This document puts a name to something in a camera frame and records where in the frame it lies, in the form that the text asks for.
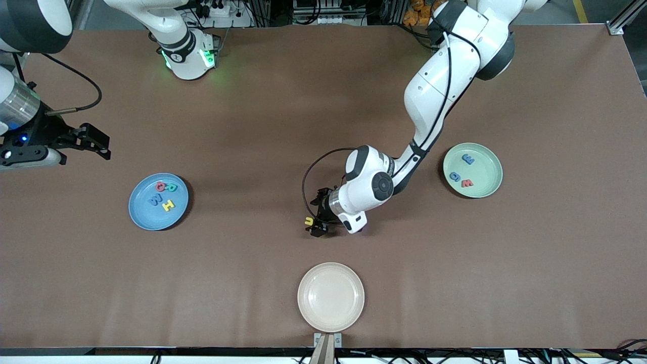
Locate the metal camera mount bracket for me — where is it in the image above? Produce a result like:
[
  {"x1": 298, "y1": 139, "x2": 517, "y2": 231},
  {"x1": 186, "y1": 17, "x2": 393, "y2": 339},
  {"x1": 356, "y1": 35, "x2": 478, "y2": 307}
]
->
[{"x1": 309, "y1": 333, "x2": 343, "y2": 364}]

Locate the beige plate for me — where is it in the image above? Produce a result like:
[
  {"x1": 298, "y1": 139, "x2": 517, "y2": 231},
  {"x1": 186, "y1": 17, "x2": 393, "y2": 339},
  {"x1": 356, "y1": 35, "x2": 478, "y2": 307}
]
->
[{"x1": 297, "y1": 262, "x2": 365, "y2": 333}]

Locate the orange packaged items pile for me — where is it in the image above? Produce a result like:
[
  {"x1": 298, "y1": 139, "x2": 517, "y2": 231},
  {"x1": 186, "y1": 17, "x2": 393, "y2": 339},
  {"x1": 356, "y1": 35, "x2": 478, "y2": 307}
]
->
[{"x1": 403, "y1": 0, "x2": 445, "y2": 27}]

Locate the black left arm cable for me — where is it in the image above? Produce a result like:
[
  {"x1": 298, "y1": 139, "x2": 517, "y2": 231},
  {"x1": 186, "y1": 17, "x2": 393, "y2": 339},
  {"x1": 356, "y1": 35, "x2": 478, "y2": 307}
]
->
[{"x1": 302, "y1": 148, "x2": 360, "y2": 224}]

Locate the aluminium frame profile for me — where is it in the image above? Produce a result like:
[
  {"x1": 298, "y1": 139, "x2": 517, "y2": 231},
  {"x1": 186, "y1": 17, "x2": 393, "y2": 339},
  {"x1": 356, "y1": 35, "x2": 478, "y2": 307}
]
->
[{"x1": 607, "y1": 0, "x2": 647, "y2": 36}]

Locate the green plate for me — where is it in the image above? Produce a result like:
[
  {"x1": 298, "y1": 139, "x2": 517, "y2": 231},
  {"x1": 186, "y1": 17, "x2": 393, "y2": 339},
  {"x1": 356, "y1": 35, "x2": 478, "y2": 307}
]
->
[{"x1": 443, "y1": 143, "x2": 503, "y2": 199}]

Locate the blue plate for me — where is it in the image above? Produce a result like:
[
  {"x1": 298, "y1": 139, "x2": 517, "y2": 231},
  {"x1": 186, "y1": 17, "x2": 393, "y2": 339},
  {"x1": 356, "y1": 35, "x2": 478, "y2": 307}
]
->
[{"x1": 128, "y1": 172, "x2": 190, "y2": 231}]

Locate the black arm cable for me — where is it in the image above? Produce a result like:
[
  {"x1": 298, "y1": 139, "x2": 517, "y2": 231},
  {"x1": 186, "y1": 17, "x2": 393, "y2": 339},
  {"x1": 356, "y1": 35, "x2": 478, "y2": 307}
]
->
[
  {"x1": 13, "y1": 53, "x2": 103, "y2": 115},
  {"x1": 302, "y1": 148, "x2": 360, "y2": 224}
]

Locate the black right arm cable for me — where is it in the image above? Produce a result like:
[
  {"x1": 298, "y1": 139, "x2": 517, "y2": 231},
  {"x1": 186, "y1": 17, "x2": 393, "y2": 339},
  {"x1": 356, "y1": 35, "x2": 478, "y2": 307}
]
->
[{"x1": 13, "y1": 53, "x2": 103, "y2": 115}]

